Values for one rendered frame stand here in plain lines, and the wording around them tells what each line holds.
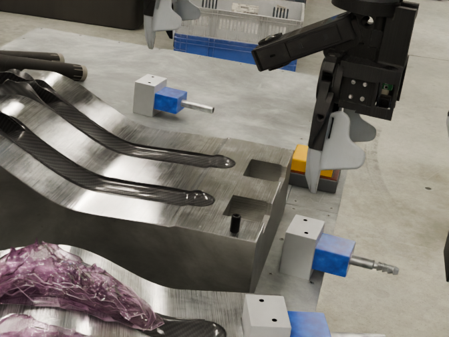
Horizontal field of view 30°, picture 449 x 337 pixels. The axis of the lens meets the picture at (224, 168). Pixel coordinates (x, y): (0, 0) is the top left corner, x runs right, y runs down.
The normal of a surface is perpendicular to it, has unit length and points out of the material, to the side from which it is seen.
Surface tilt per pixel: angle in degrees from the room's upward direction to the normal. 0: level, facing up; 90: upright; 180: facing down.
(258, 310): 0
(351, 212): 0
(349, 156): 75
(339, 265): 90
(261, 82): 0
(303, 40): 90
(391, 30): 91
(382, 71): 91
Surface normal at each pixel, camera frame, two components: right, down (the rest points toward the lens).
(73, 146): 0.54, -0.72
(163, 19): -0.30, 0.11
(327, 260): -0.31, 0.36
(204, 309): 0.11, -0.90
